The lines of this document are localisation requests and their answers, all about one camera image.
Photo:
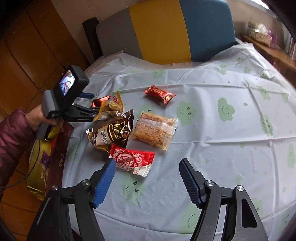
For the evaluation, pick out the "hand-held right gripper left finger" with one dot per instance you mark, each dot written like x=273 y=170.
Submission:
x=104 y=183

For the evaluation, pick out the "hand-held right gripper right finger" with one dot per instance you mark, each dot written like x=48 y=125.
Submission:
x=188 y=183

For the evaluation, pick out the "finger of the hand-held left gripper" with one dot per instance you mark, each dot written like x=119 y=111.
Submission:
x=96 y=112
x=87 y=95

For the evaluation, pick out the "dark red foil packet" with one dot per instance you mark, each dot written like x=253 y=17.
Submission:
x=99 y=101

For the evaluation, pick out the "yellow clear candy packet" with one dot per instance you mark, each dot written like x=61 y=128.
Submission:
x=114 y=104

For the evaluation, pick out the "brown snack packet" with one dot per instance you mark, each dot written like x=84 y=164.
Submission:
x=111 y=134

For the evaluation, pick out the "red white snack packet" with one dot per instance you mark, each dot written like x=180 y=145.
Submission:
x=131 y=160

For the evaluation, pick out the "yellow red bag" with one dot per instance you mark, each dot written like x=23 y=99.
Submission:
x=64 y=143

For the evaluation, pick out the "orange cake clear packet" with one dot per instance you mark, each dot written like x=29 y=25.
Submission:
x=152 y=129

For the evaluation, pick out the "purple snack packet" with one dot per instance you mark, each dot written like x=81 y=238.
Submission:
x=45 y=160

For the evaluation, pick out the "small red candy packet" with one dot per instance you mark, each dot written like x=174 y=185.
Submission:
x=159 y=93

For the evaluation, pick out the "yellow foil snack bag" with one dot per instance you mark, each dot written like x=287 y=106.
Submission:
x=34 y=157

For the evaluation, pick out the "person's left hand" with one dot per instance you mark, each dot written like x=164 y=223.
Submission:
x=35 y=118

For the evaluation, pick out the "white cloud print tablecloth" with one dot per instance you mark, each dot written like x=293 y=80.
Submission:
x=208 y=150

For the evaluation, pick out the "grey yellow blue headboard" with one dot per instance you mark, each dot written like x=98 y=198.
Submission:
x=161 y=30

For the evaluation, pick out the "wooden shelf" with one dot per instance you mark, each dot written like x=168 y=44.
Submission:
x=272 y=54

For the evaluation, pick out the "tissue box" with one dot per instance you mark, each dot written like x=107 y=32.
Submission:
x=260 y=36

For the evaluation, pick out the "purple packet on shelf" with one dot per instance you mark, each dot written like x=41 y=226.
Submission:
x=273 y=37

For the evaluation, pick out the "hanging patterned curtain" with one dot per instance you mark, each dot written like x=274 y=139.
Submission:
x=289 y=39

